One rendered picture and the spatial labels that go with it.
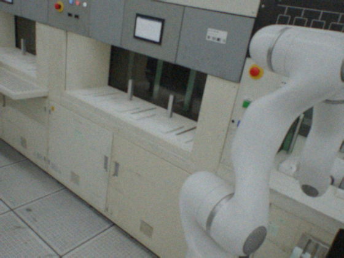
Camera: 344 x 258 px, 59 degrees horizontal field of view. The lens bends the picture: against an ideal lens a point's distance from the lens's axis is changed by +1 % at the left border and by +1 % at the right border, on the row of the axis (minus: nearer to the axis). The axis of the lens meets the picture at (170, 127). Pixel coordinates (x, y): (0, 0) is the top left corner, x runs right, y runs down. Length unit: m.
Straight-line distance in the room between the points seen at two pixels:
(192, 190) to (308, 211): 0.81
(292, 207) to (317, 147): 0.60
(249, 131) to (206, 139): 0.89
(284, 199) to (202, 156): 0.44
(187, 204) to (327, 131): 0.42
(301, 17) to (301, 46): 0.68
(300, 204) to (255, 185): 0.80
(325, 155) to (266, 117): 0.30
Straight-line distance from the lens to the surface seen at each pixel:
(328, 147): 0.92
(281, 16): 1.35
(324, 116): 0.89
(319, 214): 1.46
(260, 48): 0.71
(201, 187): 0.73
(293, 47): 0.66
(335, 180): 1.02
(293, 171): 1.63
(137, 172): 1.93
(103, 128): 2.07
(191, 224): 0.79
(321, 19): 1.31
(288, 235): 1.55
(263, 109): 0.66
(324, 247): 1.46
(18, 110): 2.99
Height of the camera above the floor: 1.55
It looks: 22 degrees down
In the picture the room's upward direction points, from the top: 10 degrees clockwise
